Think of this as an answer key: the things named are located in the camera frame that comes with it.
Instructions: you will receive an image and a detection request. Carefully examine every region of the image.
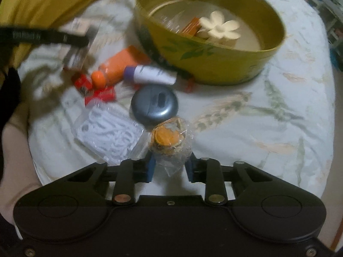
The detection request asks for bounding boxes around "cluttered white shelf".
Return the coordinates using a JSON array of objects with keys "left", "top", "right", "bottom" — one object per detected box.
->
[{"left": 308, "top": 0, "right": 343, "bottom": 71}]

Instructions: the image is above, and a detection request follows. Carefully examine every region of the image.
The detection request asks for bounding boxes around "yellow blanket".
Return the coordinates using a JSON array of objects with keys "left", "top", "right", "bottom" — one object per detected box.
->
[{"left": 0, "top": 0, "right": 140, "bottom": 67}]

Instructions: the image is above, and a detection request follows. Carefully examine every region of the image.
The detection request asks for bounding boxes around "bag of white floss picks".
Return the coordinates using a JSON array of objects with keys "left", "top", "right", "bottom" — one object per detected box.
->
[{"left": 71, "top": 104, "right": 144, "bottom": 166}]

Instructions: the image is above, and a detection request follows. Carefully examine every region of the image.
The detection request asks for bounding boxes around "orange tube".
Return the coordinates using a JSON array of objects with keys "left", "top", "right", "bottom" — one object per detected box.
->
[{"left": 90, "top": 45, "right": 152, "bottom": 89}]

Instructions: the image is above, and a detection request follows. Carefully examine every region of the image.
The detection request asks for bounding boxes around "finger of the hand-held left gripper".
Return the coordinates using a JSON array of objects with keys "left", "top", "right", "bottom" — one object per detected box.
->
[{"left": 50, "top": 29, "right": 90, "bottom": 48}]

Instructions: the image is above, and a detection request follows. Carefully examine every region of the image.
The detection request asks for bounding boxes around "large red lighter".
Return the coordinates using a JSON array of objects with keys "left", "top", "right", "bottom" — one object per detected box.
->
[{"left": 60, "top": 86, "right": 117, "bottom": 115}]

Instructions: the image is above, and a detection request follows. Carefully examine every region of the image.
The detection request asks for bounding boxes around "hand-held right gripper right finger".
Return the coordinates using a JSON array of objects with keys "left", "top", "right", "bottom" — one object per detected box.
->
[{"left": 184, "top": 152, "right": 272, "bottom": 206}]

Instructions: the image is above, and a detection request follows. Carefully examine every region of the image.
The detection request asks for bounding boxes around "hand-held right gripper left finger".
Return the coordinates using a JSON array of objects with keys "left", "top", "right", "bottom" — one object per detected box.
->
[{"left": 66, "top": 152, "right": 157, "bottom": 206}]

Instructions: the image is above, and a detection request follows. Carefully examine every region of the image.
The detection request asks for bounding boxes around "white bottle with purple cap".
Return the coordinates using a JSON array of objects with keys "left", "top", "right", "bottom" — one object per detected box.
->
[{"left": 123, "top": 65, "right": 177, "bottom": 85}]

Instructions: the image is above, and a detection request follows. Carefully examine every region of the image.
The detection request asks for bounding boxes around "orange toy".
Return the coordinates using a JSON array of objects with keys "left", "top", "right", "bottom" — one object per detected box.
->
[{"left": 147, "top": 117, "right": 195, "bottom": 178}]

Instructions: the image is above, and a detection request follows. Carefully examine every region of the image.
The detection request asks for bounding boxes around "cream flower hair clip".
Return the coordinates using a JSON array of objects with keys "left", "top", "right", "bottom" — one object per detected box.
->
[{"left": 200, "top": 11, "right": 240, "bottom": 42}]

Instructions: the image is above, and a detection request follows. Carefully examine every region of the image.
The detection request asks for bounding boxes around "orange sachet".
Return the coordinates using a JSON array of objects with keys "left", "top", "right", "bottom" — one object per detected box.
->
[{"left": 181, "top": 17, "right": 201, "bottom": 36}]

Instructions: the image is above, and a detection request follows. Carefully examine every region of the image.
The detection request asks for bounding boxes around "grey white packet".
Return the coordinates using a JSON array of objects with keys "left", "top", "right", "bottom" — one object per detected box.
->
[{"left": 63, "top": 17, "right": 101, "bottom": 71}]

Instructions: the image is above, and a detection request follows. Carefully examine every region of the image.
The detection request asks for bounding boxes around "grey round case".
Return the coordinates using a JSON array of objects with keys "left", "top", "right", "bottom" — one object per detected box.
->
[{"left": 129, "top": 84, "right": 179, "bottom": 126}]

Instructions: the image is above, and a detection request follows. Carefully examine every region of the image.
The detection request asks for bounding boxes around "round yellow green tin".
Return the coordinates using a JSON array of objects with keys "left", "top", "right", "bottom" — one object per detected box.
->
[{"left": 134, "top": 0, "right": 287, "bottom": 86}]

